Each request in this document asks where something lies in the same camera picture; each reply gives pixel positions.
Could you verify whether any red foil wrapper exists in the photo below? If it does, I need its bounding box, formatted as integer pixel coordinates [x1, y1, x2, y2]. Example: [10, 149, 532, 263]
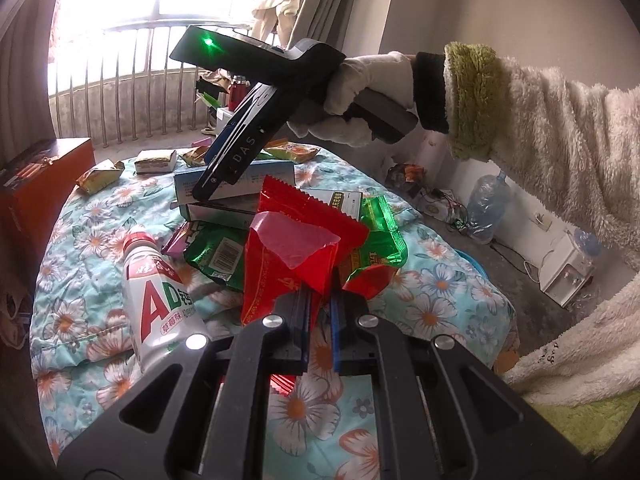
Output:
[240, 175, 371, 397]

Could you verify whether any dark bag with orange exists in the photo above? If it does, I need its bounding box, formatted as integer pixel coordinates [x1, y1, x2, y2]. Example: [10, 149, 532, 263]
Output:
[387, 162, 428, 200]

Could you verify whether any person's right hand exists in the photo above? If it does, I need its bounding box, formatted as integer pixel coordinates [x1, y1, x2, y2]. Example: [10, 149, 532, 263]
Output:
[309, 51, 419, 149]

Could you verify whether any orange yellow snack packet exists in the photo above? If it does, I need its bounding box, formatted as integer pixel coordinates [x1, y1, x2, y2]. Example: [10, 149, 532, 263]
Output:
[262, 139, 321, 165]

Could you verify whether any person's right forearm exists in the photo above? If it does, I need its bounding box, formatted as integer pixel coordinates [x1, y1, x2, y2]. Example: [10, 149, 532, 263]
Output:
[414, 42, 640, 256]

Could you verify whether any white bottle red label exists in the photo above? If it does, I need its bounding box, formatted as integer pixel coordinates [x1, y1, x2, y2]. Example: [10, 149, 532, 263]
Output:
[122, 230, 209, 374]

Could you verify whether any bright green snack bag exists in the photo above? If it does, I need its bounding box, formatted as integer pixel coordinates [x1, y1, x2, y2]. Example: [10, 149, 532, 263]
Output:
[340, 194, 408, 297]

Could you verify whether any small cream box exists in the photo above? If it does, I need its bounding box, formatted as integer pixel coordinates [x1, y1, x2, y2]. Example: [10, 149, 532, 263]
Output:
[135, 150, 177, 175]

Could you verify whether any dark green snack bag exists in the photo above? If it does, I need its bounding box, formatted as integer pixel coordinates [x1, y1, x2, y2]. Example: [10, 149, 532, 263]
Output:
[182, 222, 248, 293]

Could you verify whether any large clear water jug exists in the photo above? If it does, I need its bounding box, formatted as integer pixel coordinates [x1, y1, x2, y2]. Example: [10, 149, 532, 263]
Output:
[467, 171, 513, 245]

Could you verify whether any blue plastic wastebasket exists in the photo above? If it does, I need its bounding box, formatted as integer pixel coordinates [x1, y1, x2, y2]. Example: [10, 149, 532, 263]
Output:
[442, 249, 490, 283]

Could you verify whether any cream fluffy robe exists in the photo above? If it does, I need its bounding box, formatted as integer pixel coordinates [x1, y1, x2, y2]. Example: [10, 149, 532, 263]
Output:
[502, 280, 640, 406]

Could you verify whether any red thermos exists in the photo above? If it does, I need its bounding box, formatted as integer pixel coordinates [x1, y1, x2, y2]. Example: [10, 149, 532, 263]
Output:
[227, 76, 251, 112]

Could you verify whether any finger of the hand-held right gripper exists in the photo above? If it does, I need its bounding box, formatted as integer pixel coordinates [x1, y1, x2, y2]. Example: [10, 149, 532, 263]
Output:
[202, 105, 247, 167]

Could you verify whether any red cardboard box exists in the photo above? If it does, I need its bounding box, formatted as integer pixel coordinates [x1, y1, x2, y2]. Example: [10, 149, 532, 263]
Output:
[0, 137, 97, 281]

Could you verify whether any white water dispenser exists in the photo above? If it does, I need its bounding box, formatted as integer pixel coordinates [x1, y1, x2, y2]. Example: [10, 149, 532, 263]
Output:
[539, 234, 596, 307]

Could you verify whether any blue water bottle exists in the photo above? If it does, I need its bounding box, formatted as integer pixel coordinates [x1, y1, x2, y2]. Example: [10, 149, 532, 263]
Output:
[570, 227, 604, 261]

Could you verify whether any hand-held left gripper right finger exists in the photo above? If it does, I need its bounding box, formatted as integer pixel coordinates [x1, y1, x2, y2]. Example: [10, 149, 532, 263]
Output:
[330, 295, 588, 480]

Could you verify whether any black floor cable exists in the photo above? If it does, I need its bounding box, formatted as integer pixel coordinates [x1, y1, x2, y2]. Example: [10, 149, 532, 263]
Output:
[492, 240, 543, 281]

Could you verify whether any hanging beige garment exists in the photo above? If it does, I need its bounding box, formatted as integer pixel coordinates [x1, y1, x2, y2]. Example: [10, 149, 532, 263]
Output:
[250, 0, 301, 48]

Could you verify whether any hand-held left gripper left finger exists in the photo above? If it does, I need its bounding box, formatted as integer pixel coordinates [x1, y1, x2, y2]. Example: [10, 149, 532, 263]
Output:
[57, 290, 313, 480]

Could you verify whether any blue and white carton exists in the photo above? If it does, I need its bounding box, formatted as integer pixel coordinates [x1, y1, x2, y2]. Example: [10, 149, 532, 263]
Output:
[179, 199, 258, 232]
[172, 159, 297, 202]

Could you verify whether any white power strip with cables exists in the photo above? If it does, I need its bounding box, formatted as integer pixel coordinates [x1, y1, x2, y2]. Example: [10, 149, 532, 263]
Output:
[419, 199, 468, 223]

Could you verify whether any purple wrapper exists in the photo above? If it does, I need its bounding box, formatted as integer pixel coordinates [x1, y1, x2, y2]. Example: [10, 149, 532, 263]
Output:
[161, 222, 196, 259]

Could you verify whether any metal window railing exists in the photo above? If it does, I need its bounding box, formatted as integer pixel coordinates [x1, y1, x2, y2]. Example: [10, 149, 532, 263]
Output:
[47, 17, 281, 148]

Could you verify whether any green fluffy cloth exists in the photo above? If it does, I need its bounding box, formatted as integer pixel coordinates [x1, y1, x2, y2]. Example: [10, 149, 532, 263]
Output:
[522, 390, 640, 461]

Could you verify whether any brown curtain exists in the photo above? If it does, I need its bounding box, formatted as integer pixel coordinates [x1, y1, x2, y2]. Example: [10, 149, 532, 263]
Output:
[0, 0, 68, 151]

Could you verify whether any beige curtain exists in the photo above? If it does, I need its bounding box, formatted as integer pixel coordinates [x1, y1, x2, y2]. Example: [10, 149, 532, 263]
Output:
[285, 0, 401, 61]

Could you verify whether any white box green label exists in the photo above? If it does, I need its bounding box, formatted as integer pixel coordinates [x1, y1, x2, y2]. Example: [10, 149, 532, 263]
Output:
[294, 187, 364, 222]

